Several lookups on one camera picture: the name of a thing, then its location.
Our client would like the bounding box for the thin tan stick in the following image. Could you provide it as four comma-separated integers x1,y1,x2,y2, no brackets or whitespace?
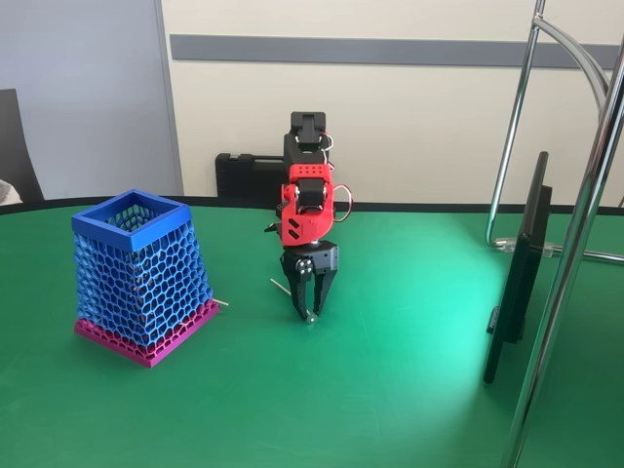
270,278,319,327

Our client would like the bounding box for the blue and pink lattice basket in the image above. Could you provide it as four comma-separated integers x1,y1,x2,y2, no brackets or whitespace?
71,189,221,370

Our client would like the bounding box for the black plastic tool case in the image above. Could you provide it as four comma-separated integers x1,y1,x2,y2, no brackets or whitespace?
215,152,288,199

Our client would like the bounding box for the green cloth with black rim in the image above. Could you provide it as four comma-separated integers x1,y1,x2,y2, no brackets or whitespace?
0,194,624,468

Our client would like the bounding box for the flat LED light panel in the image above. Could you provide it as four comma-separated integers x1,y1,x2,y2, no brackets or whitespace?
482,150,555,386

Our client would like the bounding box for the chrome tube stand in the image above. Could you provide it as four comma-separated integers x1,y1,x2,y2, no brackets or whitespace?
485,0,624,468

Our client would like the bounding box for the grey cloth bundle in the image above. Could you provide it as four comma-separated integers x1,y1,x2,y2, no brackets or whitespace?
0,178,24,207

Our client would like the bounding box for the black chair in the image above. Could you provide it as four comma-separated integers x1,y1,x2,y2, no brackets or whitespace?
0,88,45,206

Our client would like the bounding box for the clear plastic bracket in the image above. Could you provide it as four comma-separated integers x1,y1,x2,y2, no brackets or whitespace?
493,236,560,258

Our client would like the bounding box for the grey wall rail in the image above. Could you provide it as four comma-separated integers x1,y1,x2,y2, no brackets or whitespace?
170,33,624,70

